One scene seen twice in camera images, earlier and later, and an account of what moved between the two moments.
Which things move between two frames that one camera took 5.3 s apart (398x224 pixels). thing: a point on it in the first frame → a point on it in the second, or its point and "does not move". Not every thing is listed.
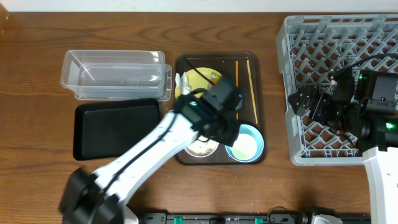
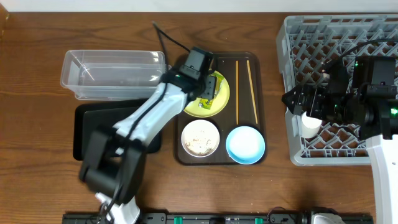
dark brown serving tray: [245, 70] does not move
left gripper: [222, 134] → [210, 87]
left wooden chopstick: [237, 83] does not move
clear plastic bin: [117, 75] does not move
